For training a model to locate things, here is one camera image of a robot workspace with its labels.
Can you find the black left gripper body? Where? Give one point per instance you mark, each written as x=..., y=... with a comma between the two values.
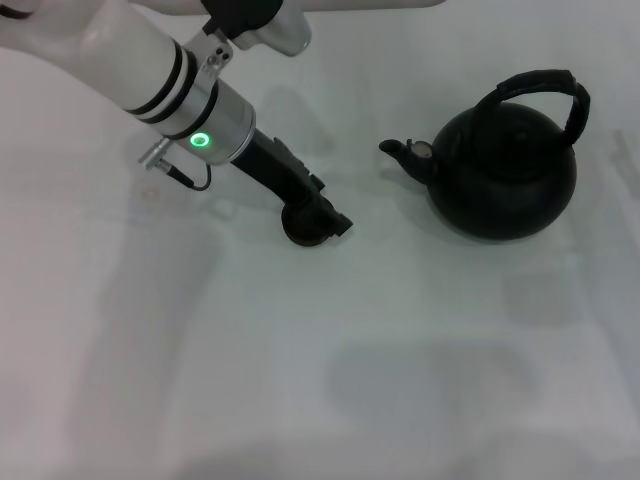
x=272, y=162

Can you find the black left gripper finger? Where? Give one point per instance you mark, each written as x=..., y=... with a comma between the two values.
x=337, y=220
x=311, y=217

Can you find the black teacup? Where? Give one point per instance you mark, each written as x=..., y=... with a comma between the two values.
x=305, y=239

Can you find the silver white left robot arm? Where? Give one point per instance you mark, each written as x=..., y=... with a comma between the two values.
x=150, y=65

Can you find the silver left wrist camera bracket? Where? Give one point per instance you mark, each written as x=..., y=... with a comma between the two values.
x=282, y=35

